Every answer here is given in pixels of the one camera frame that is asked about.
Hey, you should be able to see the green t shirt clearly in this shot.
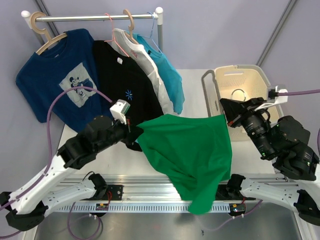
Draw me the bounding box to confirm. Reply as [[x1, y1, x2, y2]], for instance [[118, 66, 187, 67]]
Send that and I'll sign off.
[[137, 114, 233, 215]]

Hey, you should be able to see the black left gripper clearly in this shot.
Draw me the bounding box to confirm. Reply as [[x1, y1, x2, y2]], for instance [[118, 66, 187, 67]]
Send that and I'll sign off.
[[95, 113, 144, 154]]

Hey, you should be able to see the black t shirt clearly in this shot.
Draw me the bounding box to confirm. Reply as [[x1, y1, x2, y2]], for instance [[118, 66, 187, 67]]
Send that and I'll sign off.
[[92, 39, 166, 152]]

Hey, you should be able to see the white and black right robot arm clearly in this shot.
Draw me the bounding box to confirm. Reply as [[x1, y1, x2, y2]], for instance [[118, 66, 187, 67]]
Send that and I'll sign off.
[[220, 97, 320, 226]]

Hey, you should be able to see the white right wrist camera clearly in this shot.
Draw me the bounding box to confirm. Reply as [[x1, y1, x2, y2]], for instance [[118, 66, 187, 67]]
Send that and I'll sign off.
[[254, 85, 289, 112]]

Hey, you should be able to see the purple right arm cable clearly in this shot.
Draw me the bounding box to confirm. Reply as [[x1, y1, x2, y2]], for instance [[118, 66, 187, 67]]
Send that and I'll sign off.
[[272, 88, 320, 146]]

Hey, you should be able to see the light blue wire hanger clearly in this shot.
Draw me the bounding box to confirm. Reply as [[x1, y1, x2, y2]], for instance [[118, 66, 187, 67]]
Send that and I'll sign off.
[[146, 11, 163, 53]]

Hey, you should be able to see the pink wire hanger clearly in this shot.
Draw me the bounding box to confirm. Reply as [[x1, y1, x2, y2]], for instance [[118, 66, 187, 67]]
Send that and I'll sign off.
[[104, 13, 129, 57]]

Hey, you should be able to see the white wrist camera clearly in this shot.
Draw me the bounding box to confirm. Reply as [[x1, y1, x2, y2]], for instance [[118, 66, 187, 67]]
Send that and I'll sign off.
[[254, 85, 289, 112], [109, 99, 131, 125]]

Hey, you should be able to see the light blue t shirt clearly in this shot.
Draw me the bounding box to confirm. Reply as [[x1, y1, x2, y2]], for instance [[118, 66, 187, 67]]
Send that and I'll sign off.
[[133, 33, 185, 115]]

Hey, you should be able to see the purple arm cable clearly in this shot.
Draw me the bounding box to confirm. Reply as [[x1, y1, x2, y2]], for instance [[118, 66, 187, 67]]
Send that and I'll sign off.
[[0, 86, 115, 211], [272, 88, 320, 146]]

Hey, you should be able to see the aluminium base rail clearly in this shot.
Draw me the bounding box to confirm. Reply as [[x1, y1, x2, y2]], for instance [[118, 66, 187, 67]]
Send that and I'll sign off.
[[37, 173, 301, 204]]

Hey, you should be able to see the metal clothes rack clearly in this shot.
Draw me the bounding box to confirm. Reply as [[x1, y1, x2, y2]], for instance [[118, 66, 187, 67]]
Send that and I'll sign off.
[[21, 6, 164, 50]]

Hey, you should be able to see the white t shirt red print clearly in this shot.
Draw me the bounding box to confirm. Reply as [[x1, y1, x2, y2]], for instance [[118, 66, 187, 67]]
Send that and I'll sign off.
[[111, 28, 174, 114]]

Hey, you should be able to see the purple cable under base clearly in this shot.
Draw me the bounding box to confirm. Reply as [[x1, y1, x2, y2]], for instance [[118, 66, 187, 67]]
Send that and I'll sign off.
[[201, 198, 266, 231], [68, 199, 104, 240]]

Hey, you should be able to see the grey plastic hanger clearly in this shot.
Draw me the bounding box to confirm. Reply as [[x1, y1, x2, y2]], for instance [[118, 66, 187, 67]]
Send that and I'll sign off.
[[201, 65, 248, 117]]

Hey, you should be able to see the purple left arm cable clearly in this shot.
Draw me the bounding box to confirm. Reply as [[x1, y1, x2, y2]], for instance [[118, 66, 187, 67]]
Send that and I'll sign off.
[[0, 86, 115, 211]]

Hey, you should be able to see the wooden hanger with navy shirt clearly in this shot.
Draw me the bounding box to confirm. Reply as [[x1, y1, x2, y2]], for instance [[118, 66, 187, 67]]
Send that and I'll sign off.
[[29, 11, 67, 55]]

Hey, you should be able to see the navy blue printed t shirt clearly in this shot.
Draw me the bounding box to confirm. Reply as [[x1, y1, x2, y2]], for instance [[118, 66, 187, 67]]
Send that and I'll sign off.
[[15, 28, 112, 132]]

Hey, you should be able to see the purple cable under left base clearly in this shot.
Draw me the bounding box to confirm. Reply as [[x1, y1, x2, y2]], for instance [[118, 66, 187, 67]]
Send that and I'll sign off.
[[68, 199, 104, 240]]

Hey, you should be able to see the white slotted cable duct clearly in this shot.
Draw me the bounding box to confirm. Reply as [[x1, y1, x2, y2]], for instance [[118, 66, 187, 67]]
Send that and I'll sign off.
[[56, 202, 231, 214]]

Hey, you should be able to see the wooden hanger with white shirt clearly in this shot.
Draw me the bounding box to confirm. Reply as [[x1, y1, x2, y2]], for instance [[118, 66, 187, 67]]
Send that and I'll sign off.
[[122, 8, 139, 45]]

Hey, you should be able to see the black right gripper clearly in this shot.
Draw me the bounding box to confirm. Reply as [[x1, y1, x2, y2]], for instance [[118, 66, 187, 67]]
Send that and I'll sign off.
[[219, 96, 274, 158]]

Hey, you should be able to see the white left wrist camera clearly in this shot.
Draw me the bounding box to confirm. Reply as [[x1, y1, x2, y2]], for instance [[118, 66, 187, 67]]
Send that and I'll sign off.
[[109, 99, 131, 125]]

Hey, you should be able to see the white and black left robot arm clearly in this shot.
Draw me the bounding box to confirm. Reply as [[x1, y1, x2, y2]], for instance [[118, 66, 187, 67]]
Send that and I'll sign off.
[[0, 116, 144, 232]]

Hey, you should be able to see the purple cable under right base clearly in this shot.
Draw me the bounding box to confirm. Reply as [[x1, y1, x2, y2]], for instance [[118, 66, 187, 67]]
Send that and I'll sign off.
[[201, 198, 266, 231]]

